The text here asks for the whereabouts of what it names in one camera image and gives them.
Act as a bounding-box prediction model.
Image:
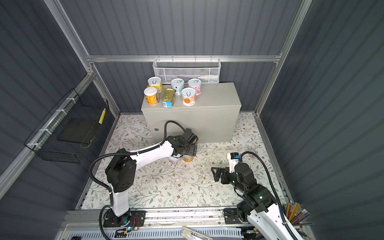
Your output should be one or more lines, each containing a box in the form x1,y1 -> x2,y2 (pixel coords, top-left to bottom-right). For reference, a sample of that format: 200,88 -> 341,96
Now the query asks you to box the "orange green can plastic lid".
182,155 -> 194,163

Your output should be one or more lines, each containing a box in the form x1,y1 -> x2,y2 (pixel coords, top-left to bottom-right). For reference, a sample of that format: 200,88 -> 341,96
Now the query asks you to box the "pink can white lid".
169,156 -> 182,165

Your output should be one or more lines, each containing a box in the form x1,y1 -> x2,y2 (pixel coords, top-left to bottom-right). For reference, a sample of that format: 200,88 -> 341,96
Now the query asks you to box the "orange can pull-tab lid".
182,88 -> 196,106

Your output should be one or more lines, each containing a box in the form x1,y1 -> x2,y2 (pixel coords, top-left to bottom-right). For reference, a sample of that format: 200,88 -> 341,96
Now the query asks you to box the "gold rectangular tin can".
162,88 -> 176,108

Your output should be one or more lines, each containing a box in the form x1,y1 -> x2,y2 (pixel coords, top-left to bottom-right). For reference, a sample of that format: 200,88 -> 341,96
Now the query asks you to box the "blue can white lid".
171,78 -> 185,96

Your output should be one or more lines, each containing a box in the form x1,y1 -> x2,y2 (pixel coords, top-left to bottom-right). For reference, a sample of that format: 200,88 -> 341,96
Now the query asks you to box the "yellow orange can plastic lid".
144,87 -> 159,106

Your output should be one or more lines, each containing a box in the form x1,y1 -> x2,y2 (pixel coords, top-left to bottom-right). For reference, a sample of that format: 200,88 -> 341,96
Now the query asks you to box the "yellow can pull-tab lid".
148,77 -> 163,93

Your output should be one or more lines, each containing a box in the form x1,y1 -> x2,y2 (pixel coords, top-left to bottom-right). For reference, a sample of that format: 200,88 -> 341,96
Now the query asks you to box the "pink can pull-tab lid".
188,79 -> 202,96

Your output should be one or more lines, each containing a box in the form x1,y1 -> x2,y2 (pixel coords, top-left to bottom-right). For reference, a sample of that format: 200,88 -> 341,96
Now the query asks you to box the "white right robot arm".
211,163 -> 302,240

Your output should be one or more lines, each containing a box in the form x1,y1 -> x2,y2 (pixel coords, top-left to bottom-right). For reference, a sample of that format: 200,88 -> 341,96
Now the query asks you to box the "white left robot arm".
105,129 -> 199,217

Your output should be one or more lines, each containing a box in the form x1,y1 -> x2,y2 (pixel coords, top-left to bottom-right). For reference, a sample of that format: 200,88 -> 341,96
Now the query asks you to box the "grey metal cabinet box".
141,83 -> 242,143

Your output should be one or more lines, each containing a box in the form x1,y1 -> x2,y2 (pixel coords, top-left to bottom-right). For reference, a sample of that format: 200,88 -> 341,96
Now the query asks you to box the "pink cup with pencils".
282,201 -> 314,240

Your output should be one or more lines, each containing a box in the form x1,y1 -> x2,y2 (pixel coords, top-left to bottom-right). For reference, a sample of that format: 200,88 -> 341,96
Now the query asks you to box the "yellow tag on basket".
98,108 -> 106,125

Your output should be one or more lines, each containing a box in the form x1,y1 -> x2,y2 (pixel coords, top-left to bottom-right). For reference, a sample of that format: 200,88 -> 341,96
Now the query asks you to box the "white wire mesh basket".
153,59 -> 222,84

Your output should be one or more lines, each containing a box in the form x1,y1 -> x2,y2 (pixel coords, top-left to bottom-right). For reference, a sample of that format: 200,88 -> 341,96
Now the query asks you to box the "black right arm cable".
239,150 -> 298,240

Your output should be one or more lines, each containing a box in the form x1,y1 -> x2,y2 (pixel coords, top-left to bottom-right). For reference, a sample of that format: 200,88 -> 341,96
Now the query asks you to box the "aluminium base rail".
55,207 -> 264,240

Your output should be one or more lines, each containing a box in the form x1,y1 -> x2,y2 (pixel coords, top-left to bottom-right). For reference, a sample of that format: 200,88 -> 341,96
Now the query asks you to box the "black wire basket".
24,91 -> 109,164

